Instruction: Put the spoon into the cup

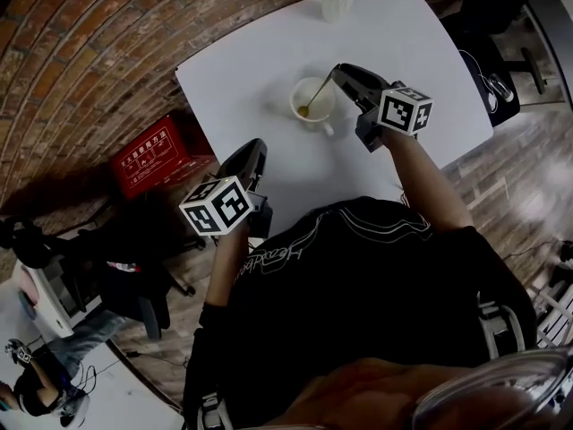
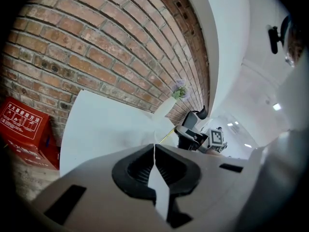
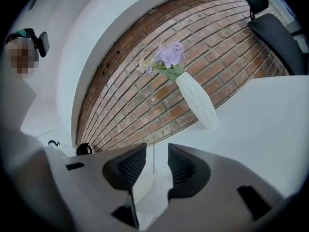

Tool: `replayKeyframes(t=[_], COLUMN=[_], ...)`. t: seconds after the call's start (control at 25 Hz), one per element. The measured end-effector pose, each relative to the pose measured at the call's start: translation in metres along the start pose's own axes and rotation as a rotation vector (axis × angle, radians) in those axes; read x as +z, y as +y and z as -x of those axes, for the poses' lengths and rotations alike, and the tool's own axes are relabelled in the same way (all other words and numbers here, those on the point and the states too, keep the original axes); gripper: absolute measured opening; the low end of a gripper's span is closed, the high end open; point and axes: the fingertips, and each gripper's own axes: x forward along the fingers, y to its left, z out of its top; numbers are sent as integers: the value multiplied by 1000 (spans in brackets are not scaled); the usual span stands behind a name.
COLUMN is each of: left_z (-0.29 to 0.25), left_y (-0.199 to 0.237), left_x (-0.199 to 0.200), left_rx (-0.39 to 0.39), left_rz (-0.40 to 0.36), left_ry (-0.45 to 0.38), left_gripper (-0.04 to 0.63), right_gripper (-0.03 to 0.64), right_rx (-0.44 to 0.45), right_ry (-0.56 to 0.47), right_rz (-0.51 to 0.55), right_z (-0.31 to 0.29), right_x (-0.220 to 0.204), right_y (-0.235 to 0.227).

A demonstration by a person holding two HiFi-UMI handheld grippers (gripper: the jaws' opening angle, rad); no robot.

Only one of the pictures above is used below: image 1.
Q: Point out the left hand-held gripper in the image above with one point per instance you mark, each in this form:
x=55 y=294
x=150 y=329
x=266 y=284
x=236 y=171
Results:
x=224 y=208

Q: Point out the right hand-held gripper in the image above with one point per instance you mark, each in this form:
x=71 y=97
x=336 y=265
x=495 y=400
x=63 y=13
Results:
x=403 y=110

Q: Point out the white mug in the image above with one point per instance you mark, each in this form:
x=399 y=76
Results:
x=320 y=105

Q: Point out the gold spoon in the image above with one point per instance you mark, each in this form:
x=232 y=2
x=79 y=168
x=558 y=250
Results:
x=304 y=111

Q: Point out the person's right forearm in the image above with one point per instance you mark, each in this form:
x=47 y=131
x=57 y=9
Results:
x=425 y=186

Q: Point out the person's left forearm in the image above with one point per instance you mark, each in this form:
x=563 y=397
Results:
x=228 y=267

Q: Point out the white square table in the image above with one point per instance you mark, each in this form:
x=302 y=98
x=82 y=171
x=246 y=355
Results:
x=277 y=47

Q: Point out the red fire extinguisher box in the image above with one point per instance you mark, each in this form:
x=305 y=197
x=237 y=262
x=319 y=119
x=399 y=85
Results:
x=152 y=159

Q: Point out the black office chair with headrest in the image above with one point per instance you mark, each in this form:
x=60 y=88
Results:
x=488 y=74

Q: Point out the person's black printed t-shirt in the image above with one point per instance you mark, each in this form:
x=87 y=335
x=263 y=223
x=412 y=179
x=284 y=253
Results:
x=358 y=294

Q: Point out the office desk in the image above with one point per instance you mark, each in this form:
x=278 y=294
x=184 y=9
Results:
x=553 y=25

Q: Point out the white desk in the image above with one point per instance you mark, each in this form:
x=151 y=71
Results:
x=116 y=397

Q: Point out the white metal rack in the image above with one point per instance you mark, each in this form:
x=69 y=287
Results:
x=555 y=316

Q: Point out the shiny grey headset rim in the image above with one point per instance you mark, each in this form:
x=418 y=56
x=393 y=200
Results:
x=492 y=383

